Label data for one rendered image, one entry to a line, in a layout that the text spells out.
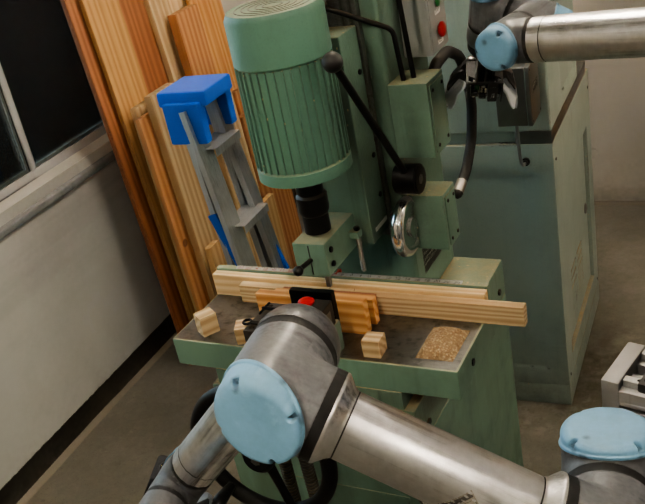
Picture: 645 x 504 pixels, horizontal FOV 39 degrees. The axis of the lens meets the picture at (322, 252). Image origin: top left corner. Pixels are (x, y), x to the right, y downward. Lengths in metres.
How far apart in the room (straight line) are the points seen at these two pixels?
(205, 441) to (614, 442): 0.56
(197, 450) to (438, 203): 0.72
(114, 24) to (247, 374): 2.26
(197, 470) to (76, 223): 1.92
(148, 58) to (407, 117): 1.74
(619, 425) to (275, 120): 0.76
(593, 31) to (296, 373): 0.75
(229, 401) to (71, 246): 2.18
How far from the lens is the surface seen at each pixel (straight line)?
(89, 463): 3.16
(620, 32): 1.47
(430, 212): 1.79
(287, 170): 1.59
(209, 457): 1.34
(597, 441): 1.17
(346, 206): 1.78
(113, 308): 3.36
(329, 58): 1.45
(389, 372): 1.61
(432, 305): 1.69
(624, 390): 1.74
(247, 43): 1.53
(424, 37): 1.79
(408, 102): 1.73
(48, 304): 3.10
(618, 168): 4.10
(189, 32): 3.41
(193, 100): 2.53
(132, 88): 3.18
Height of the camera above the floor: 1.80
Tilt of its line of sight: 26 degrees down
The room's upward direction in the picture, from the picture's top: 12 degrees counter-clockwise
